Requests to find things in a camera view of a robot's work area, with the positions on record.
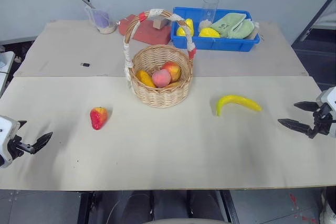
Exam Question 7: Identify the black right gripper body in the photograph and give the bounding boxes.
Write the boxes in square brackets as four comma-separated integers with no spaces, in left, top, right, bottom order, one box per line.
[308,103,336,140]

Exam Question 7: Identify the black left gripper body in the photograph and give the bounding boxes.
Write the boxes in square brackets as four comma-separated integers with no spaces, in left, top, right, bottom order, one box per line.
[7,134,36,161]

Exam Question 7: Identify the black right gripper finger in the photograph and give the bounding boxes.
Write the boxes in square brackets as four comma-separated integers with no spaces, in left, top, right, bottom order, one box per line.
[277,118,313,134]
[293,101,320,112]

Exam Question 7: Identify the red yellow toy strawberry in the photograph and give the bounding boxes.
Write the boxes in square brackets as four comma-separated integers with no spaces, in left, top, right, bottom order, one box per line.
[90,106,109,131]

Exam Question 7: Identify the yellow toy banana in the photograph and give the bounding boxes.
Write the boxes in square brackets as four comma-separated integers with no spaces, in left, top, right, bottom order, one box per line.
[215,94,263,117]

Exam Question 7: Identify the white device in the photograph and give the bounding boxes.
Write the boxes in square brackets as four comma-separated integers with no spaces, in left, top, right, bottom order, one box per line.
[0,50,16,78]

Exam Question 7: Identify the dark slanted stand leg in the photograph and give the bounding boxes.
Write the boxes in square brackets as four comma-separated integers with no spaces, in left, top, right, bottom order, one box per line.
[290,0,336,49]

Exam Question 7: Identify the green folded towel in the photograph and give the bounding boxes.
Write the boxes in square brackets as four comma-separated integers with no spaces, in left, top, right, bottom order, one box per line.
[209,13,255,39]

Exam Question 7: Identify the blue plastic bin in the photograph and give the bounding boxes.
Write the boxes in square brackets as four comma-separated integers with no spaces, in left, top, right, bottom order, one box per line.
[170,6,261,51]

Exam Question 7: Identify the orange toy mango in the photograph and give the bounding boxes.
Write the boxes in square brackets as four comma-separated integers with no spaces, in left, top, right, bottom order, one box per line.
[135,70,156,88]

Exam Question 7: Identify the yellow toy lemon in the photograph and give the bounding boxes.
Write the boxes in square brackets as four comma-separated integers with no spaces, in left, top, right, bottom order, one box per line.
[176,18,195,37]
[198,27,221,38]

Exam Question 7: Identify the clear measuring cup purple contents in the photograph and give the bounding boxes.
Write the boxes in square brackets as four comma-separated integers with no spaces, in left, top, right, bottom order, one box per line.
[83,6,118,35]

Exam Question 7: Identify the beige round ball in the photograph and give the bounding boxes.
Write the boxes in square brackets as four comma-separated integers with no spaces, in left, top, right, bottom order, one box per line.
[198,19,213,32]

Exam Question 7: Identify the pink toy peach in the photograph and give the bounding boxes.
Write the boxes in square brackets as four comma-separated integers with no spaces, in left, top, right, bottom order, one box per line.
[151,69,172,88]

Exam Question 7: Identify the red yellow toy apple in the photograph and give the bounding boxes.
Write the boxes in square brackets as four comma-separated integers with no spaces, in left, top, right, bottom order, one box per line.
[161,61,182,82]

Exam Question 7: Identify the tall clear glass beaker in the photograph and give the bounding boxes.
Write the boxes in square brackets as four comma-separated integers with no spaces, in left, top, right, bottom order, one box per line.
[202,0,219,25]

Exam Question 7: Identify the red cloth pad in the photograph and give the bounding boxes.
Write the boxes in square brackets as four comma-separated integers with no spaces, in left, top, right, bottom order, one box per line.
[118,15,172,45]

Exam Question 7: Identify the small wooden block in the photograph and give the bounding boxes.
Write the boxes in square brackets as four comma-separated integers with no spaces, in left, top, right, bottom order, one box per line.
[152,15,169,30]

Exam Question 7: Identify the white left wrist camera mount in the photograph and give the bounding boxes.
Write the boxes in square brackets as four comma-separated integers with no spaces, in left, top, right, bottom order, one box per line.
[0,115,20,169]

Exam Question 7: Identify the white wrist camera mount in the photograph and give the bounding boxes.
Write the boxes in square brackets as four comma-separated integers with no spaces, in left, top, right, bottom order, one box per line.
[0,115,20,169]
[316,86,336,138]

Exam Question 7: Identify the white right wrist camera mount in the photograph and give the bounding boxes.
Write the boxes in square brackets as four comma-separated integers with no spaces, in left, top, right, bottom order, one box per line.
[316,86,336,138]

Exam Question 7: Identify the black table frame bar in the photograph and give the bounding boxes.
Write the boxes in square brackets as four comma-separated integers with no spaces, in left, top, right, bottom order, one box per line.
[219,189,240,224]
[77,191,97,224]

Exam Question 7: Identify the wicker basket with taped handle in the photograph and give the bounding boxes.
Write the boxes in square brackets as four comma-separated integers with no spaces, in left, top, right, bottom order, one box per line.
[122,9,197,109]

